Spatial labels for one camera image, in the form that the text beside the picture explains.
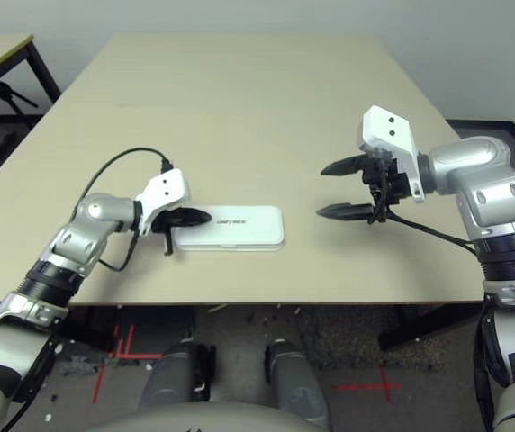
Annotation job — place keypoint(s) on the grey right robot leg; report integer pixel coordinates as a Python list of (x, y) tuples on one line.
[(295, 382)]

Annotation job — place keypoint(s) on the dark mat with black border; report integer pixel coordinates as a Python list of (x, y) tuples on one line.
[(473, 132)]

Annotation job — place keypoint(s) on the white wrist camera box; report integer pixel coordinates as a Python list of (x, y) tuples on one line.
[(167, 189), (388, 130)]

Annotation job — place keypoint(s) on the grey robot leg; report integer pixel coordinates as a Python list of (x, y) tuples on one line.
[(295, 382), (174, 378)]

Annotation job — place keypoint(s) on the grey scrap pile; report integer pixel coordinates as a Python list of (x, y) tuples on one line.
[(81, 365)]

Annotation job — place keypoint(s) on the black tripod stand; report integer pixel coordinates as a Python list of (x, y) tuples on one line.
[(3, 90)]

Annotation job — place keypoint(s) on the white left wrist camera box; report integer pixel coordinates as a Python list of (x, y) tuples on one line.
[(167, 189)]

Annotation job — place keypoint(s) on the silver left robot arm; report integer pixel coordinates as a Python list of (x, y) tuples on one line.
[(91, 220)]

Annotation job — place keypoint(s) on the white plastic pencil case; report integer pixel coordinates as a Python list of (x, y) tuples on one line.
[(244, 229)]

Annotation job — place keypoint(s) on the side table with black frame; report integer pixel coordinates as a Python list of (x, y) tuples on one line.
[(1, 49)]

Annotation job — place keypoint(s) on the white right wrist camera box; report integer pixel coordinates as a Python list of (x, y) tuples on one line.
[(388, 130)]

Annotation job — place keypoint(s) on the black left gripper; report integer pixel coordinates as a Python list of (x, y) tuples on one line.
[(165, 222)]

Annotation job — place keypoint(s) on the speckled dark carpet piece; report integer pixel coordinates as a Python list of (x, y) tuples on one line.
[(343, 333)]

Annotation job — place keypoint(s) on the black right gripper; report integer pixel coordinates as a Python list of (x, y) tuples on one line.
[(385, 180)]

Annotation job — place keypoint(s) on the black table foot bar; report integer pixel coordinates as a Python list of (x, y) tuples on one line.
[(88, 328), (410, 328)]

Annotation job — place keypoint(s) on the grey left robot leg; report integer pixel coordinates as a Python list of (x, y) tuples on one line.
[(174, 378)]

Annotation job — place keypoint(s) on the grey robot torso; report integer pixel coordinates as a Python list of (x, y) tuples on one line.
[(203, 418)]

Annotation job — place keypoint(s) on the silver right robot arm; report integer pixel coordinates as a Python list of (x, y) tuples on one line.
[(487, 180)]

